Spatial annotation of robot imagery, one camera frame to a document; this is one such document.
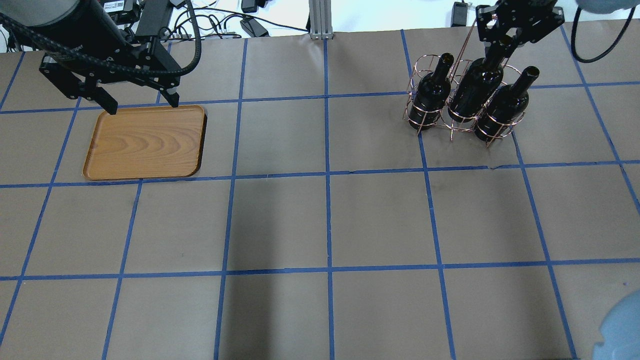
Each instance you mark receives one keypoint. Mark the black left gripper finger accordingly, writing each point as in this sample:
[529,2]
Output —
[171,96]
[105,100]

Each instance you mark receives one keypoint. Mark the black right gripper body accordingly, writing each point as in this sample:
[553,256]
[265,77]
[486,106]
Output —
[520,16]

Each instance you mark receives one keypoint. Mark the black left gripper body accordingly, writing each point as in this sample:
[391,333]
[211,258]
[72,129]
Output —
[95,31]

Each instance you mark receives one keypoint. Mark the dark wine bottle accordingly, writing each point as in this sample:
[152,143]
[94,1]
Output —
[506,106]
[431,95]
[482,77]

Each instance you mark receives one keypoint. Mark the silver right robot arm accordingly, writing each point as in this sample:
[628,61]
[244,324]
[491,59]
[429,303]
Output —
[620,327]

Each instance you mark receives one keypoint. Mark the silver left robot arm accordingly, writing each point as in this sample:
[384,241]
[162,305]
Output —
[19,14]

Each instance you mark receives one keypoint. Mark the wooden tray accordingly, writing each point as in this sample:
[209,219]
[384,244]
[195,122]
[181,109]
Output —
[146,143]

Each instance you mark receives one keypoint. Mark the black power adapter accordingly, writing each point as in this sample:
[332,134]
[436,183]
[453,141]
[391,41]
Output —
[459,14]

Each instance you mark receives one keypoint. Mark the copper wire bottle basket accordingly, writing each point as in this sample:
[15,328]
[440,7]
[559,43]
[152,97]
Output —
[427,62]

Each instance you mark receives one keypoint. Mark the aluminium frame post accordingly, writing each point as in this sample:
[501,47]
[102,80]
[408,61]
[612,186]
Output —
[320,17]

